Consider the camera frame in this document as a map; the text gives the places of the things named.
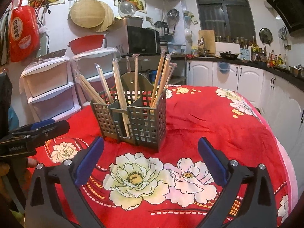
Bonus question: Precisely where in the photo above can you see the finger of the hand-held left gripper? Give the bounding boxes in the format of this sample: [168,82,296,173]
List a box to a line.
[11,118,57,136]
[26,120,71,149]

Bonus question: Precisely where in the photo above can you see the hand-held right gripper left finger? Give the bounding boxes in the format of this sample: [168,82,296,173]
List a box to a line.
[24,136,105,228]

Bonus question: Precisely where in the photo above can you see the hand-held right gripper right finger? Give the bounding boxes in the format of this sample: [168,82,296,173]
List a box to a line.
[198,137,277,228]

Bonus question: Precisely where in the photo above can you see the grey plastic utensil holder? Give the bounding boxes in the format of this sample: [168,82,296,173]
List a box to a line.
[91,72,167,153]

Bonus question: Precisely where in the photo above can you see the bunch of wooden chopsticks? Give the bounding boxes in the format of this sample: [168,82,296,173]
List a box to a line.
[74,50,177,138]

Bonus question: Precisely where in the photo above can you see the hanging kitchen utensils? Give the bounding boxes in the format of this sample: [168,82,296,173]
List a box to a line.
[277,26,289,44]

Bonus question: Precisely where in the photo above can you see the person's left hand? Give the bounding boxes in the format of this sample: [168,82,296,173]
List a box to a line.
[27,158,40,169]

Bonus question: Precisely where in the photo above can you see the teal cloth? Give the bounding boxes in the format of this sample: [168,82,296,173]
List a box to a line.
[9,106,20,130]

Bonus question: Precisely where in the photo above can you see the white plastic drawer unit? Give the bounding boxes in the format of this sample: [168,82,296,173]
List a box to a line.
[71,47,122,108]
[20,56,82,122]

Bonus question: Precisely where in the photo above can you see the red floral blanket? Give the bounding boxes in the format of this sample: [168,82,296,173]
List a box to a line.
[27,84,297,228]

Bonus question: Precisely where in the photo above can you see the metal shelf rack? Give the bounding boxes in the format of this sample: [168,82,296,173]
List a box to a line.
[118,53,188,86]

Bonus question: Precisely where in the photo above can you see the red plastic basin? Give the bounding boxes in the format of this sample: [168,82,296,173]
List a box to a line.
[67,34,106,55]

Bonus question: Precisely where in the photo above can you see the red printed shopping bag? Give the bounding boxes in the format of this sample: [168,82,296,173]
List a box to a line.
[8,0,40,64]

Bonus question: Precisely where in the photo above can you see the white kitchen cabinets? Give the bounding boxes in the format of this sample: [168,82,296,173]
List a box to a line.
[186,60,304,171]

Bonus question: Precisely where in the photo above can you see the blue hanging bin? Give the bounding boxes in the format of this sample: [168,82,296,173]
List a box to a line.
[217,61,231,74]

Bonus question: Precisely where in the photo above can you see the black wok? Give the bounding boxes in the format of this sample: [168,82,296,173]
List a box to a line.
[218,51,239,60]

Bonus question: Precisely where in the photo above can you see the light blue knife block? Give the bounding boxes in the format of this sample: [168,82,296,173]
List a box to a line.
[239,41,252,61]

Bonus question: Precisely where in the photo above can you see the white box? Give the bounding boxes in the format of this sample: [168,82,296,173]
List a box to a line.
[215,42,242,55]

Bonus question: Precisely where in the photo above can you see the group of condiment bottles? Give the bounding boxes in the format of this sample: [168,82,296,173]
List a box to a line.
[251,44,289,68]

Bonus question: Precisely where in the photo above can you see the metal faucet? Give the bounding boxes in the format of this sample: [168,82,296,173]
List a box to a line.
[197,36,208,53]

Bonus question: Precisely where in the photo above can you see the round bamboo tray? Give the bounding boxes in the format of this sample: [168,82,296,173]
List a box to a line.
[69,0,106,28]
[95,1,115,33]

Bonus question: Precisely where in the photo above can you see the clear plastic storage box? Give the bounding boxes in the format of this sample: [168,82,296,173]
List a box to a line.
[166,41,186,54]

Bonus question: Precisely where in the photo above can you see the wooden cutting board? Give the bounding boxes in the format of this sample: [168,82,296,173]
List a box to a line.
[198,29,216,55]

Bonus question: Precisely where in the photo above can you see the steel pot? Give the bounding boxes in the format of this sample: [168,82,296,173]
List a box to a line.
[288,64,304,79]

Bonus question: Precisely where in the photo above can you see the row of spice jars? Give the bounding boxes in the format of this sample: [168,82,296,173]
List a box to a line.
[215,35,257,44]

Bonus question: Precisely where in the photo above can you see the black microwave oven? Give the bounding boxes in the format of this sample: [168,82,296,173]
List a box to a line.
[105,25,161,55]

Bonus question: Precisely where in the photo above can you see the large metal pot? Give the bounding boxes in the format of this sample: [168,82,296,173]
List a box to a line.
[108,16,144,32]

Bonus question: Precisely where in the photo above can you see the hanging pan lid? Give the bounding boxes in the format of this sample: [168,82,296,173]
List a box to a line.
[258,28,273,45]

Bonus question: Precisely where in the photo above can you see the black blender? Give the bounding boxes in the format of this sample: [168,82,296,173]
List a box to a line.
[153,21,170,42]

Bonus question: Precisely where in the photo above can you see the glass pot lid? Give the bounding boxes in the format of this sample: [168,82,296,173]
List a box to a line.
[118,0,137,19]

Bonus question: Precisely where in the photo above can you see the hanging plastic holder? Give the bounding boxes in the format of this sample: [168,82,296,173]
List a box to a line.
[184,10,198,26]

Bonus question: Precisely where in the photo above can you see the hanging metal colander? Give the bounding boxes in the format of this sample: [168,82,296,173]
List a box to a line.
[166,8,180,36]

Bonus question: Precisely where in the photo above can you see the dark framed window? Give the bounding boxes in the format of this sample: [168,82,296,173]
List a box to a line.
[192,0,257,44]

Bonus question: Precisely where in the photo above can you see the black range hood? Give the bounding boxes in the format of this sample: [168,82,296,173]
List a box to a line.
[265,0,304,33]

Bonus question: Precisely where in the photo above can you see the black cables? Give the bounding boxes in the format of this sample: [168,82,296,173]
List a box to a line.
[35,0,52,27]

